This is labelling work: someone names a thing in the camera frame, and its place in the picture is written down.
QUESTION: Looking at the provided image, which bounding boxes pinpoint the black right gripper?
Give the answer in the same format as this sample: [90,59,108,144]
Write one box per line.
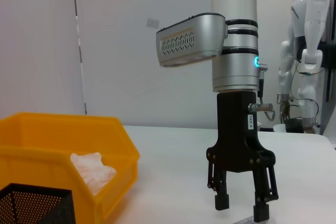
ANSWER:
[206,91,279,222]

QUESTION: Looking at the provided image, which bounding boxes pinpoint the white paper ball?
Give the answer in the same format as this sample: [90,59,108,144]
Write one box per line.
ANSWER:
[70,152,118,196]

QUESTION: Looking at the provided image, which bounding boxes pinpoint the black mesh pen holder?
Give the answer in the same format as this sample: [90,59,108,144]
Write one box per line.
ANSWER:
[0,183,77,224]

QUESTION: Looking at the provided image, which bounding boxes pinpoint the black box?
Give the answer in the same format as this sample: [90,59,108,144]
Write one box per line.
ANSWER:
[284,118,306,133]

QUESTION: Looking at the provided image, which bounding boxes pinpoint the silver right wrist connector plug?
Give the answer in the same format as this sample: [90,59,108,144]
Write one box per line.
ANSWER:
[248,102,274,112]

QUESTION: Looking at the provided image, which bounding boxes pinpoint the white humanoid robot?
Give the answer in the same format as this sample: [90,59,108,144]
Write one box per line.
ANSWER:
[277,0,332,134]

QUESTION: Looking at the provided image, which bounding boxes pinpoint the yellow plastic bin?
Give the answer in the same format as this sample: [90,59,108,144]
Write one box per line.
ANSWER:
[0,112,141,222]

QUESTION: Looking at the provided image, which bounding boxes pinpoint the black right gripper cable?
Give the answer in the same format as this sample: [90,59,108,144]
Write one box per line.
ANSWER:
[258,70,276,122]

